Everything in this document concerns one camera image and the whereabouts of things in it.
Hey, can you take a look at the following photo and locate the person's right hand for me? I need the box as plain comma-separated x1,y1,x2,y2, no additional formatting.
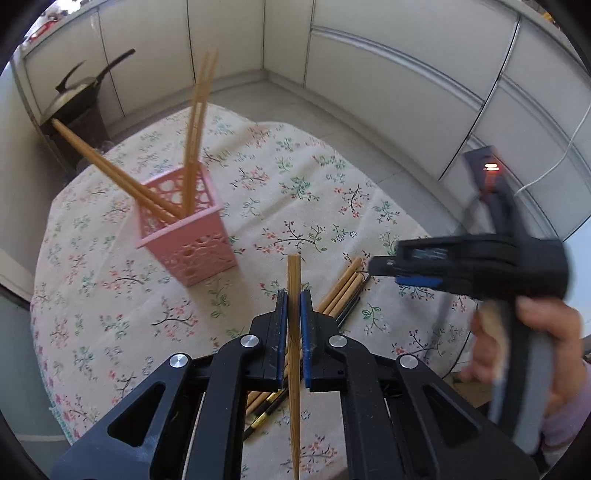
459,294,588,418

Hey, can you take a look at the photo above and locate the pink perforated utensil basket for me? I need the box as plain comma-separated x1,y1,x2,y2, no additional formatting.
137,168,238,287

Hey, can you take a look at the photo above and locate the floral tablecloth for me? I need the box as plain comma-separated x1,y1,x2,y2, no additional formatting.
31,105,475,479

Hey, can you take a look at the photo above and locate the wooden chopstick in basket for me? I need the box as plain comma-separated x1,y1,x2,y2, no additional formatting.
50,117,185,221
68,138,180,226

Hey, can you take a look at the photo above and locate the dark brown bin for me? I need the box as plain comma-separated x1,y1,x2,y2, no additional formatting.
41,104,110,169

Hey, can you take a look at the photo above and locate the black wok with lid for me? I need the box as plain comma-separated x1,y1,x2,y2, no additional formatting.
40,48,136,135

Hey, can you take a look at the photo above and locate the white cable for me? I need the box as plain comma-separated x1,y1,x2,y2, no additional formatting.
514,103,591,197

